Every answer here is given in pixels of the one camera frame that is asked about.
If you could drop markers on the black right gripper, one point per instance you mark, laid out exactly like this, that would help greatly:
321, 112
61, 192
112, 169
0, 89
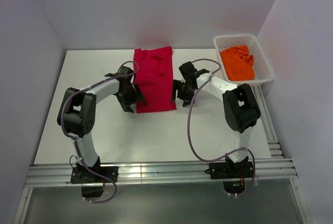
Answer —
177, 84

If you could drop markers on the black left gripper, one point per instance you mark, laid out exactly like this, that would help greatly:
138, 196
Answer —
137, 95

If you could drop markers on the red t shirt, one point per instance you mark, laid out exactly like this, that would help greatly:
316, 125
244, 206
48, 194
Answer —
155, 79

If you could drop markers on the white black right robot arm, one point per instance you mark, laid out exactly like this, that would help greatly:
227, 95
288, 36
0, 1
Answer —
241, 111

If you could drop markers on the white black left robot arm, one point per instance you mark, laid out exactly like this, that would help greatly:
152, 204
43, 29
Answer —
78, 110

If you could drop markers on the orange t shirt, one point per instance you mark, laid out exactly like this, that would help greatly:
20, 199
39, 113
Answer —
238, 63

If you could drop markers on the white perforated plastic basket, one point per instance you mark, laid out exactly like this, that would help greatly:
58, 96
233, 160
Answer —
263, 70

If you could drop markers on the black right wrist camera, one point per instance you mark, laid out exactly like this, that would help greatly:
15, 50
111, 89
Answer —
188, 71

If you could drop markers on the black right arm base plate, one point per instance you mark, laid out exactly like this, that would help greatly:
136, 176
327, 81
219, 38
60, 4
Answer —
229, 170

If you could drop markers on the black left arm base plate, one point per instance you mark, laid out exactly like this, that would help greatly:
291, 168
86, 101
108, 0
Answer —
81, 176

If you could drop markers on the aluminium right side rail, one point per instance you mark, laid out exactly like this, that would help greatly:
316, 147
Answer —
272, 140

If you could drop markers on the aluminium table edge rail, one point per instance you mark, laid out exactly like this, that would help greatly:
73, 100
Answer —
59, 175

